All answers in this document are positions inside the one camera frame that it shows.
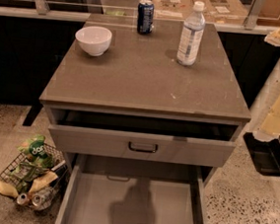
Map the yellow packet lower left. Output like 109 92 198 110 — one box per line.
0 181 18 198

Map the clear plastic water bottle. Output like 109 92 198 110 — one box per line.
176 1 205 66

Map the grey drawer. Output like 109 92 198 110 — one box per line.
55 155 207 224
49 111 237 167

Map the blue soda can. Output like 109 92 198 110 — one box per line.
137 0 154 35

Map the grey top drawer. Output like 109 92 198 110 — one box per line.
49 111 237 167

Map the black wire basket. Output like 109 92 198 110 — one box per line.
0 143 69 209

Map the green snack bag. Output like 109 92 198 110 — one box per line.
18 135 54 169

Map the white ceramic bowl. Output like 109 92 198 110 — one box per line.
75 26 112 56

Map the silver can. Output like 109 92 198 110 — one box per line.
17 193 30 206
32 187 54 210

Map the yellow snack packet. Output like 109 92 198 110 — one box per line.
30 171 57 193

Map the grey drawer cabinet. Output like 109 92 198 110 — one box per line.
27 7 261 224

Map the grey middle drawer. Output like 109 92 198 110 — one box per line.
55 155 207 224

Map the cardboard box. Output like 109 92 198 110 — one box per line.
150 0 250 27

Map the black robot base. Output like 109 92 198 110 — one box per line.
244 132 280 177

